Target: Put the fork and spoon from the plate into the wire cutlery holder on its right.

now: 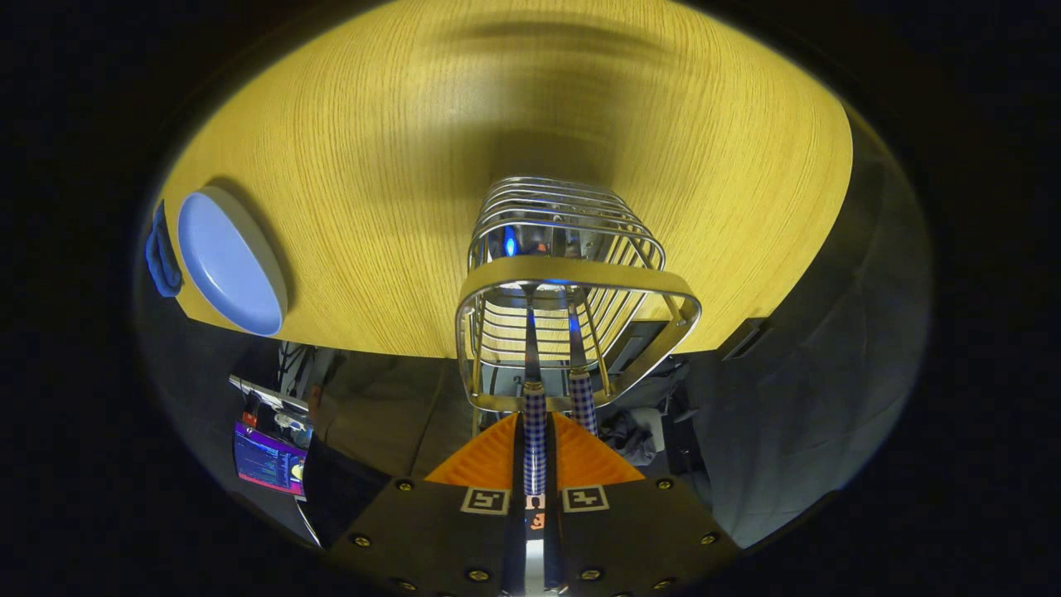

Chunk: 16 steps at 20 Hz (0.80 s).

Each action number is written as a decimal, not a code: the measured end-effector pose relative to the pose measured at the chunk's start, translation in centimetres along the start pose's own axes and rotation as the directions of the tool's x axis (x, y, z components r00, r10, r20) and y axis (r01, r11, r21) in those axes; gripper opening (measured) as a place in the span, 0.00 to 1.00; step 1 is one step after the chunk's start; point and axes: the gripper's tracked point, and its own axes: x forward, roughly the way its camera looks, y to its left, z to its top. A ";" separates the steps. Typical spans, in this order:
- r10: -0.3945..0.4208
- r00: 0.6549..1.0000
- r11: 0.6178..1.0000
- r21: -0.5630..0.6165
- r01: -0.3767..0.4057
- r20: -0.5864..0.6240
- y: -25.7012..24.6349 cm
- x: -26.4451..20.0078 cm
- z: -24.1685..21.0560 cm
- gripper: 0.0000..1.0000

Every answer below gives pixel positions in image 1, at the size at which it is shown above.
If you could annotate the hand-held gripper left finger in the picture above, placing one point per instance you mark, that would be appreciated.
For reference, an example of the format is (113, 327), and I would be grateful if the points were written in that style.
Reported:
(518, 464)

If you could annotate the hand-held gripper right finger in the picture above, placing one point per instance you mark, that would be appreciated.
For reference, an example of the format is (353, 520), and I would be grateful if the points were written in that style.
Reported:
(551, 464)

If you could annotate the laptop screen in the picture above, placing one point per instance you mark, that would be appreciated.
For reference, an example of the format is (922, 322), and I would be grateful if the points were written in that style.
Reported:
(269, 460)

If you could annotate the blue round plate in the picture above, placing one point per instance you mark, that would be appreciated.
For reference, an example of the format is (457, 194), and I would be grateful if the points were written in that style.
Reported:
(228, 265)

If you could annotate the blue folded cloth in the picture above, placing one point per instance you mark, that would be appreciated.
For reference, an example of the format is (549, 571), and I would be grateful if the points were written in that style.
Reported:
(162, 249)

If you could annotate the black table bracket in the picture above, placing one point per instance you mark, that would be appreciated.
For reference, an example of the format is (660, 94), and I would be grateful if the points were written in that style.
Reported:
(744, 338)

